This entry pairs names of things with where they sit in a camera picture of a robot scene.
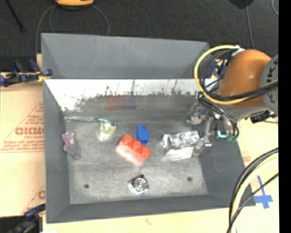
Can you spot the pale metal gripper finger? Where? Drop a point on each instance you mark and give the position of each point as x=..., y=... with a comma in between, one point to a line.
x=200, y=148

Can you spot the clear plastic packet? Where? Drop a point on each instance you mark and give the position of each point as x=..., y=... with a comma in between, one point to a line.
x=179, y=142

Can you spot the blue toy block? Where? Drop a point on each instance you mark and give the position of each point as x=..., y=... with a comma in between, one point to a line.
x=142, y=134

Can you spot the red toy brick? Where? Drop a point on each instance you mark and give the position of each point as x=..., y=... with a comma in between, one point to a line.
x=134, y=149

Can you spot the grey metal bin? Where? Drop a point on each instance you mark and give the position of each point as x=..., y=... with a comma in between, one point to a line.
x=135, y=173

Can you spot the silver round metal object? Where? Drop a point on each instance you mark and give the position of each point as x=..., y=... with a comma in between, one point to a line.
x=138, y=184

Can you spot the clear cup with green band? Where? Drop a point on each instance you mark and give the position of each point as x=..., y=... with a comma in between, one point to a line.
x=106, y=129

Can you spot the purple toy figure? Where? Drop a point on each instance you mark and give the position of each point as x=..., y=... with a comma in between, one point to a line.
x=71, y=144

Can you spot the brown cardboard board, red print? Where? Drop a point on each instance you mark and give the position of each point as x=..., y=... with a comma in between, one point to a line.
x=19, y=154

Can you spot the black cylinder on white bracket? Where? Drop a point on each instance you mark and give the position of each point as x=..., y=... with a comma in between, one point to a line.
x=260, y=117

